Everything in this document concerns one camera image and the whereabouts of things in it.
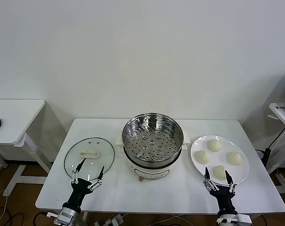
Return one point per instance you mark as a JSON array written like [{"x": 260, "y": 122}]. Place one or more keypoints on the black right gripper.
[{"x": 223, "y": 197}]

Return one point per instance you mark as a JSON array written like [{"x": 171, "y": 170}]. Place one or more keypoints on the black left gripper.
[{"x": 79, "y": 188}]

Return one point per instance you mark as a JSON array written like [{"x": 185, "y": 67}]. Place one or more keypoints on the white steamed baozi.
[
  {"x": 201, "y": 157},
  {"x": 219, "y": 172},
  {"x": 235, "y": 158},
  {"x": 214, "y": 146}
]

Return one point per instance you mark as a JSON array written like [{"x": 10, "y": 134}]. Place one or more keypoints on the round glass lid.
[{"x": 104, "y": 150}]

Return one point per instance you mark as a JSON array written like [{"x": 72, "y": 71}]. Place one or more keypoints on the clear plastic cover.
[{"x": 282, "y": 150}]

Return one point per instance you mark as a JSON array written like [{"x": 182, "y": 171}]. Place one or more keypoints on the stainless steel steamer basket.
[{"x": 151, "y": 146}]

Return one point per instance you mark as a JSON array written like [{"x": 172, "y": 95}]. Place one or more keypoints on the white round plate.
[{"x": 228, "y": 146}]

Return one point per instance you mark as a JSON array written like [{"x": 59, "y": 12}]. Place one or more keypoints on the white electric cooker base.
[{"x": 151, "y": 170}]

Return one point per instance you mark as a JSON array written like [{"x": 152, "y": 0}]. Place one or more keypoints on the white desk with label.
[{"x": 277, "y": 113}]

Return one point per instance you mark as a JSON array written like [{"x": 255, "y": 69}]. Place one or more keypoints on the white side table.
[{"x": 12, "y": 117}]

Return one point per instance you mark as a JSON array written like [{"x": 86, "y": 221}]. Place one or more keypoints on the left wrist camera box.
[{"x": 67, "y": 216}]

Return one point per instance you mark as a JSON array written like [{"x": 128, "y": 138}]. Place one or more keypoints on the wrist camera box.
[
  {"x": 67, "y": 216},
  {"x": 243, "y": 220}
]

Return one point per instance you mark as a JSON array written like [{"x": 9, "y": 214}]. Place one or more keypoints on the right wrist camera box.
[{"x": 243, "y": 220}]

